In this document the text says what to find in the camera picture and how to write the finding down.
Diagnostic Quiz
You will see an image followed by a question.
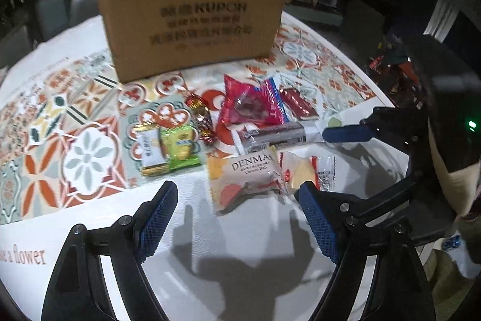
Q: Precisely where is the brown cardboard box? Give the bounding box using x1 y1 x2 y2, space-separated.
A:
96 0 294 84

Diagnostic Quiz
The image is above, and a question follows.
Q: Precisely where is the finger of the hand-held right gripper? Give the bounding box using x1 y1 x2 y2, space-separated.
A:
322 106 429 149
338 172 455 241

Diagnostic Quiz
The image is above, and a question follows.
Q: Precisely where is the patterned tile-print tablecloth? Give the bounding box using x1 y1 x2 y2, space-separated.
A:
0 9 414 321

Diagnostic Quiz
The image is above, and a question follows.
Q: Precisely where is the red and gold twisted candy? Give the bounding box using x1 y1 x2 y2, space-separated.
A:
184 92 216 148

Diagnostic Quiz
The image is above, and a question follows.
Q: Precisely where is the silver and brown wafer bar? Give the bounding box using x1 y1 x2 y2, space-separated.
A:
234 121 326 153

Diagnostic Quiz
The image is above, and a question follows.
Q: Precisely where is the cream cheese ball packet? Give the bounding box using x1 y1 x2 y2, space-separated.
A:
207 146 287 214

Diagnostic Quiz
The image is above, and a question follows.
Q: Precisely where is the clear packet with yellow cake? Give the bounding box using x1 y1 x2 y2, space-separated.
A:
277 151 336 196

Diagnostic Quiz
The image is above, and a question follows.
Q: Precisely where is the pink snack packet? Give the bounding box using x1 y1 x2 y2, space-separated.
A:
215 73 286 131

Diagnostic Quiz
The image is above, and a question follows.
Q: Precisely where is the colourful clutter pile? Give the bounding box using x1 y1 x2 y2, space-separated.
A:
368 35 421 96

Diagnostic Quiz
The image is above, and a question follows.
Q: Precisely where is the red snack bar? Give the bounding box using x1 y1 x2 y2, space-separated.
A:
280 88 319 119

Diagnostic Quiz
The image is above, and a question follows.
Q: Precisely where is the white and gold candy packet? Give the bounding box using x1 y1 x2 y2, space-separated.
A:
133 121 170 178

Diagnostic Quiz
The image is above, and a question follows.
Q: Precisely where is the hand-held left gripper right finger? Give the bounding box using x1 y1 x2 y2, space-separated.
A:
296 181 437 321

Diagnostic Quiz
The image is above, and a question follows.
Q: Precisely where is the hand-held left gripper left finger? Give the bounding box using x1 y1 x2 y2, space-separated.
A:
41 181 178 321

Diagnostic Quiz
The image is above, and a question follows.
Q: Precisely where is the green candy packet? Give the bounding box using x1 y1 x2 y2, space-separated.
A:
158 123 204 171

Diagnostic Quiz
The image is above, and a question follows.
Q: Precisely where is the person's right forearm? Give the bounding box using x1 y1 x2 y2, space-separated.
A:
428 140 481 220

